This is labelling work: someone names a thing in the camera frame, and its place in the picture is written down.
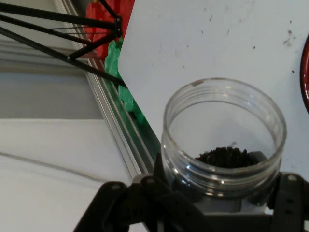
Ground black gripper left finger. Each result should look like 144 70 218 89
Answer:
73 152 211 232

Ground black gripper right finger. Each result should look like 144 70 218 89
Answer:
267 171 309 232

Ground aluminium wall rail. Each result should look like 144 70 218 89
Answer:
52 0 160 177

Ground red enamel bowl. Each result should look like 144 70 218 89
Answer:
299 33 309 109

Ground black tripod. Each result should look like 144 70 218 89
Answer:
0 0 128 88

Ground green foam building block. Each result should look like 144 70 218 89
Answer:
118 83 146 124
104 36 124 82

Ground clear plastic jar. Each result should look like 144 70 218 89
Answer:
161 77 288 215

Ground black seeds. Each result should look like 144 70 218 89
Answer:
195 146 262 169

